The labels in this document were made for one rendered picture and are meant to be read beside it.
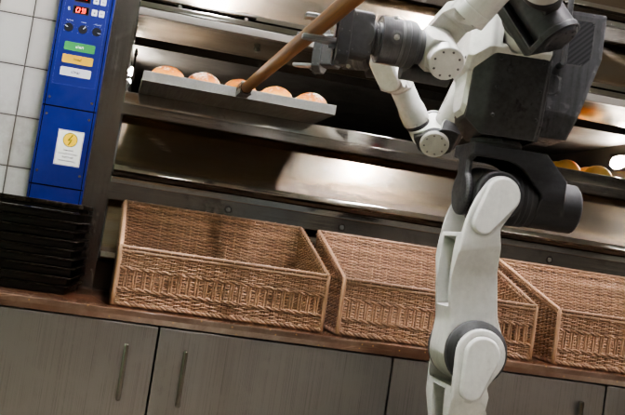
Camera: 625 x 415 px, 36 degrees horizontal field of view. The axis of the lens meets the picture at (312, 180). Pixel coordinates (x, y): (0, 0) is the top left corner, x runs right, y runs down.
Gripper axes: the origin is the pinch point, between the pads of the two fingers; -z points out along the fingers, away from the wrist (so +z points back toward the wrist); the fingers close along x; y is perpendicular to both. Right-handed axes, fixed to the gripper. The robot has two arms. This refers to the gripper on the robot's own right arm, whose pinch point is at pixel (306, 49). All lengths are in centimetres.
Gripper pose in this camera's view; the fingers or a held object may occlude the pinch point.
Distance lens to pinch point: 255.8
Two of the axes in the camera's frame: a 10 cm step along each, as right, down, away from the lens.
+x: 1.5, -9.9, 0.6
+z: 9.1, 1.1, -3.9
